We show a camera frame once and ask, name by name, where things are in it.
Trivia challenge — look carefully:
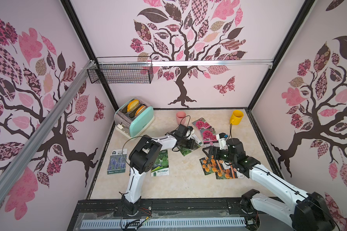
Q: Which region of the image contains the hollyhock seed packet front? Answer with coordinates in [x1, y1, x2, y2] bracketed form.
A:
[200, 128, 218, 144]

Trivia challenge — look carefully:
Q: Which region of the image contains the hollyhock seed packet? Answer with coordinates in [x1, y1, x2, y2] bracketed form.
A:
[192, 117, 212, 130]
[200, 128, 218, 144]

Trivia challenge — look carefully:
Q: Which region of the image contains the green gourd packet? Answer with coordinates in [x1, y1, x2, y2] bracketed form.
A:
[179, 141, 201, 157]
[151, 150, 170, 177]

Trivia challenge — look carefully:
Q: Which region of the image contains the marigold seed packet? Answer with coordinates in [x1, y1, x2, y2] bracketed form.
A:
[215, 160, 244, 180]
[199, 157, 220, 175]

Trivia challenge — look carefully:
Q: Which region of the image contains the green gourd packet front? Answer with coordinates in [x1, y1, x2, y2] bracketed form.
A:
[151, 150, 170, 177]

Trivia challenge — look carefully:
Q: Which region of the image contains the lavender seed packet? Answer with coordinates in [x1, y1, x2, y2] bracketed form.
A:
[107, 149, 127, 175]

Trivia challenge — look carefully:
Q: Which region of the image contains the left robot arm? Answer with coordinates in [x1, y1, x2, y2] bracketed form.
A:
[121, 124, 195, 216]

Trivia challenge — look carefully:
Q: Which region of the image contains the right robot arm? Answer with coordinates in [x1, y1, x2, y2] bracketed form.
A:
[203, 138, 339, 231]

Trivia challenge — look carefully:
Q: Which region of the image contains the hollyhock seed packet rear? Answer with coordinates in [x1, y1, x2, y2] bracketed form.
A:
[192, 117, 212, 130]

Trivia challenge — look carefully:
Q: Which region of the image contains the pink cup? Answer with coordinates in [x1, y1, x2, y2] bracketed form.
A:
[176, 111, 187, 125]

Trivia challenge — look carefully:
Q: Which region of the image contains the yellow mug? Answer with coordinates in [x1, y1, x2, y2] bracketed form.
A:
[229, 110, 244, 125]

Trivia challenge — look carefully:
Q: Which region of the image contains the mint green toaster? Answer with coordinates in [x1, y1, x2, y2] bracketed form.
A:
[114, 97, 155, 138]

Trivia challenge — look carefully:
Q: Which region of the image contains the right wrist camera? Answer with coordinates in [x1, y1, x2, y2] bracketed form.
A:
[216, 132, 228, 150]

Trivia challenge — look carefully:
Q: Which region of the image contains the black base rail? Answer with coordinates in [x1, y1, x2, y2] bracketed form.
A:
[73, 197, 248, 217]

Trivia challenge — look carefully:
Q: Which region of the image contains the black wire basket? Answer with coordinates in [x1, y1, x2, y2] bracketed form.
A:
[87, 54, 153, 84]

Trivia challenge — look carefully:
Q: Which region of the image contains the aluminium rail rear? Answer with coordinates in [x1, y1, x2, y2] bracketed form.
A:
[99, 59, 273, 66]

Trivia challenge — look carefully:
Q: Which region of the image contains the aluminium rail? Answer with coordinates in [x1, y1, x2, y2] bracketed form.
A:
[0, 60, 95, 204]
[99, 59, 273, 66]

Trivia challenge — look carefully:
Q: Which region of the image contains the white slotted cable duct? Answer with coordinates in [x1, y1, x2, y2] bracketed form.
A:
[80, 217, 246, 230]

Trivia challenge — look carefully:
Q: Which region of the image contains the aluminium rail left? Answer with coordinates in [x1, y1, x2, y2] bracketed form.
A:
[0, 60, 95, 204]

